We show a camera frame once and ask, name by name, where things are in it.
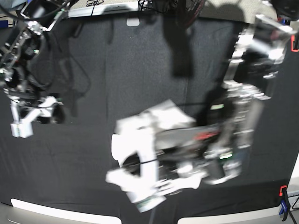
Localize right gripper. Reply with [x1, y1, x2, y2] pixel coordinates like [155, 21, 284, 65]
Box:
[36, 97, 65, 124]

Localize white graphic t-shirt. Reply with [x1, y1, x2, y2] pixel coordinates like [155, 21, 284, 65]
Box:
[106, 100, 202, 212]

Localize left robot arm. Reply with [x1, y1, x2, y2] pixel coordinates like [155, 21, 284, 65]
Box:
[203, 0, 299, 185]

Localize black table cloth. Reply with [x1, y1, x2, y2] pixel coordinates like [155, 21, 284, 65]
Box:
[0, 14, 299, 224]

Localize red blue clamp near right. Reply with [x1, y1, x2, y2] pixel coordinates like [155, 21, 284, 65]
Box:
[279, 185, 290, 222]

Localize red black clamp far right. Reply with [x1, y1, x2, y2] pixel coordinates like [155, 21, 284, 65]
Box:
[291, 35, 299, 52]

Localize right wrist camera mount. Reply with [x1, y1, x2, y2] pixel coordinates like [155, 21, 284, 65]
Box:
[9, 96, 44, 138]

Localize black red cable bundle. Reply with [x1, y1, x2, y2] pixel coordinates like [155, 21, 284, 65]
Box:
[174, 0, 206, 30]

